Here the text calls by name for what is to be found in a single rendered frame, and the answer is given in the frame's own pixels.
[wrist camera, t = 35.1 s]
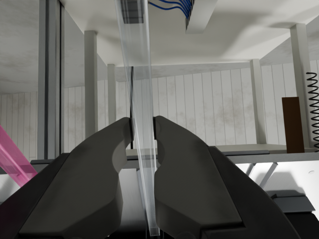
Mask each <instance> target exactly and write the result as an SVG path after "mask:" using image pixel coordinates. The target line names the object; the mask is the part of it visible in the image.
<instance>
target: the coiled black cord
mask: <svg viewBox="0 0 319 239"><path fill-rule="evenodd" d="M306 74H315V76H313V77H311V78H309V79H307V81H316V82H315V83H313V84H310V85H308V86H307V87H315V88H316V89H315V90H312V91H310V92H308V93H311V94H317V96H314V97H311V98H309V100H312V101H318V102H317V103H314V104H311V105H309V106H310V107H317V108H319V106H314V105H315V104H318V103H319V100H318V99H314V98H316V97H318V96H319V93H317V92H314V91H316V90H318V89H319V87H317V86H313V85H314V84H316V83H318V80H316V79H313V78H315V77H316V76H317V74H316V73H309V72H307V73H306ZM318 110H319V109H316V110H313V111H310V113H313V114H318V116H316V117H313V118H311V120H315V121H319V119H314V118H317V117H319V113H317V112H314V111H318ZM317 124H319V122H318V123H315V124H312V125H311V126H313V127H316V128H319V126H315V125H317ZM316 131H319V129H318V130H315V131H313V132H312V133H314V134H318V135H319V133H316ZM316 138H319V136H318V137H315V138H313V140H315V141H319V140H317V139H316ZM316 145H319V143H317V144H315V145H314V147H316V148H319V147H318V146H316Z"/></svg>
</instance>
